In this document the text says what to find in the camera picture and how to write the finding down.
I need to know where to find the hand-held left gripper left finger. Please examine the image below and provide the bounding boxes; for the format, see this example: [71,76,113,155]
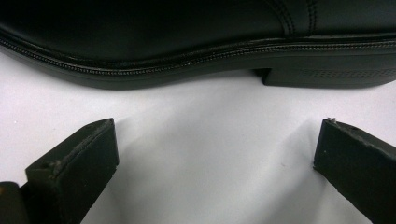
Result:
[20,118,120,224]

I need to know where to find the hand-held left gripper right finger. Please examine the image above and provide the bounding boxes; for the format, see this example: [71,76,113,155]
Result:
[313,118,396,224]

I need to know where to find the black leather shoe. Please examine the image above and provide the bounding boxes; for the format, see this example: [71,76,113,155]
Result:
[0,0,396,91]

